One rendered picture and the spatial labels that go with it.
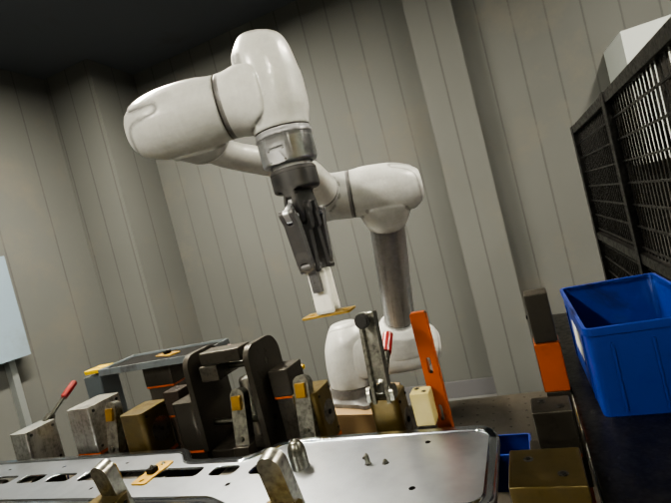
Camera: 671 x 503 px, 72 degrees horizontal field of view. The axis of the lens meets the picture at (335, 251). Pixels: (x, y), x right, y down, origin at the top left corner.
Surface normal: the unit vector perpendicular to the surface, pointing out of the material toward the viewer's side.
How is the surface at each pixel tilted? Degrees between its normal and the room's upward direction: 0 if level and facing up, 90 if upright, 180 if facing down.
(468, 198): 90
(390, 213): 127
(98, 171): 90
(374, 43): 90
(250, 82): 90
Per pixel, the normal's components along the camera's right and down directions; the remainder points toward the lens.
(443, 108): -0.32, 0.11
